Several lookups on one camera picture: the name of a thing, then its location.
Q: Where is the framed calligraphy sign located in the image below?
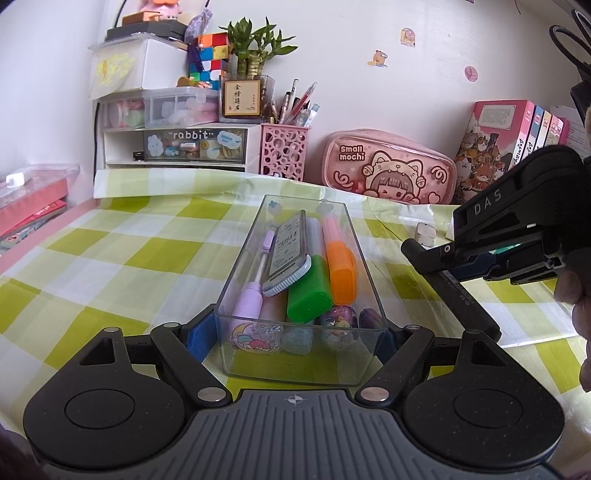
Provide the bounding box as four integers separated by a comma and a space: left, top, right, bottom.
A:
221, 79, 262, 118

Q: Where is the comic book box set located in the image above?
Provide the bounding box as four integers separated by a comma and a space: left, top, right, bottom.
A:
455, 100, 569, 203

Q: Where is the red flat box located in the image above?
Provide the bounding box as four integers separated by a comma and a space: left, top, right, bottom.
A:
0, 164, 80, 254

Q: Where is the lucky bamboo plant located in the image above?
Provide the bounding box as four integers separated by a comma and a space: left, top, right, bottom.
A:
221, 18, 297, 79

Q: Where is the white desktop drawer unit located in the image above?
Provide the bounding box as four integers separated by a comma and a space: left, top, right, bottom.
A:
90, 34, 262, 174

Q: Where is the pink cat pencil case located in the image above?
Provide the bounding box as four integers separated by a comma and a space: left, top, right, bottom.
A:
322, 129, 457, 205

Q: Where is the person's right hand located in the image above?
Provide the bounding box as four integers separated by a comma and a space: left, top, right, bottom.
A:
552, 105, 591, 398

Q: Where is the green checked tablecloth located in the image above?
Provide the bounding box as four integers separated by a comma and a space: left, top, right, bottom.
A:
0, 168, 591, 462

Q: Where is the pink perforated pen holder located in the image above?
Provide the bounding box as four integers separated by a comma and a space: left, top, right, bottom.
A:
259, 124, 310, 182

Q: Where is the purple clear mechanical pencil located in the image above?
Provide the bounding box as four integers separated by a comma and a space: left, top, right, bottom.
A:
359, 308, 384, 330

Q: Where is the lilac cartoon pen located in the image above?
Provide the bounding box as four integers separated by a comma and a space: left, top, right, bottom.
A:
229, 229, 284, 354

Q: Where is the orange frosted highlighter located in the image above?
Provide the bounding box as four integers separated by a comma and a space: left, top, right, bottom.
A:
318, 202, 358, 305

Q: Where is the white charger plug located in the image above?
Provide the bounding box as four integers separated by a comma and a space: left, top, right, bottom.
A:
5, 170, 30, 189

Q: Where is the pale blue highlighter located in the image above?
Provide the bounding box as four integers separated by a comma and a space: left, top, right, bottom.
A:
281, 322, 315, 356

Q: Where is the green frosted highlighter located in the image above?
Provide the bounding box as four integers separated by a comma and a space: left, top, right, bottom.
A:
285, 216, 335, 325

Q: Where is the clear plastic organizer box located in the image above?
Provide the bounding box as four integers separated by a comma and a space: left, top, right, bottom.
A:
214, 195, 387, 386

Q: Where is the pink slim highlighter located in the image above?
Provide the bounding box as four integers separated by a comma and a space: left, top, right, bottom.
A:
259, 291, 287, 322

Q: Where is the white dirty eraser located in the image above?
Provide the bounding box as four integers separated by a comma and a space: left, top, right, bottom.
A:
415, 222, 437, 249

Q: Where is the colourful Rubik's cube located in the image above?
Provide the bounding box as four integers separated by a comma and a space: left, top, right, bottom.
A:
187, 32, 230, 90

